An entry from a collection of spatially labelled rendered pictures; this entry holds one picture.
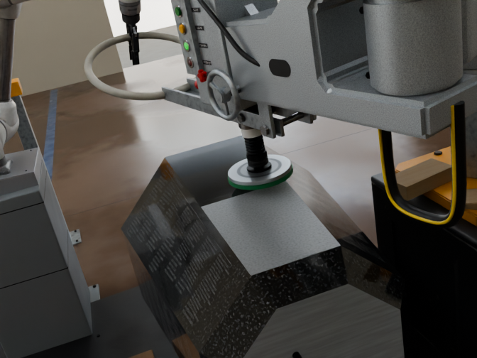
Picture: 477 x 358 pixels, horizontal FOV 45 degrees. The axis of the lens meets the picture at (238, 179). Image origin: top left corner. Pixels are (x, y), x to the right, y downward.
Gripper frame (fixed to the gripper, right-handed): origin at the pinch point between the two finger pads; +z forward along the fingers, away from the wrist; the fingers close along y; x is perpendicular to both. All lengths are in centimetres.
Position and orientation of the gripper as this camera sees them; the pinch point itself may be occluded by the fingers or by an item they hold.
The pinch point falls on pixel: (133, 55)
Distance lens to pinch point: 260.1
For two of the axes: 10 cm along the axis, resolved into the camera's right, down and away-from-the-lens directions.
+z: -0.5, 7.4, 6.7
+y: 3.8, 6.4, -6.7
